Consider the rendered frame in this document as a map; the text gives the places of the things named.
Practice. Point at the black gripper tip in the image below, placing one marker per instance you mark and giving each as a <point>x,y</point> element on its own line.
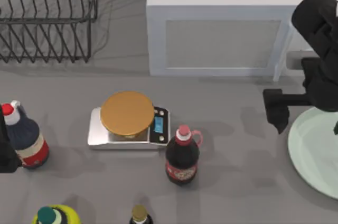
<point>6,152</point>

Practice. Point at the silver scale with golden plate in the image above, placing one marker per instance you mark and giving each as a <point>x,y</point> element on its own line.
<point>126,113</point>

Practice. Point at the yellow bottle with green cap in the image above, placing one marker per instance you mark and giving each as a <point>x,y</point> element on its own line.
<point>67,214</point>

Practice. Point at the dark bottle red white label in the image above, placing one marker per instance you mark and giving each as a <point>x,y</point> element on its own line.
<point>26,139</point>

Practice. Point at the pale green plate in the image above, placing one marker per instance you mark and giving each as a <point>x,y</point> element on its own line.
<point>309,152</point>

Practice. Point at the dark bottle with gold cap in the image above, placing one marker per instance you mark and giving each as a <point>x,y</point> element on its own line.
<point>139,214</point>

